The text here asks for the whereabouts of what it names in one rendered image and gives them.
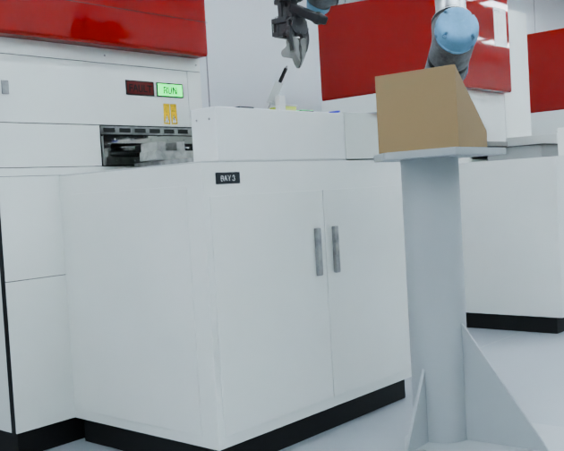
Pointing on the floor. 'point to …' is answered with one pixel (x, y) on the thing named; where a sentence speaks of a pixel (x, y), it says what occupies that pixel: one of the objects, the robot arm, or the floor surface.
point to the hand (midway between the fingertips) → (300, 63)
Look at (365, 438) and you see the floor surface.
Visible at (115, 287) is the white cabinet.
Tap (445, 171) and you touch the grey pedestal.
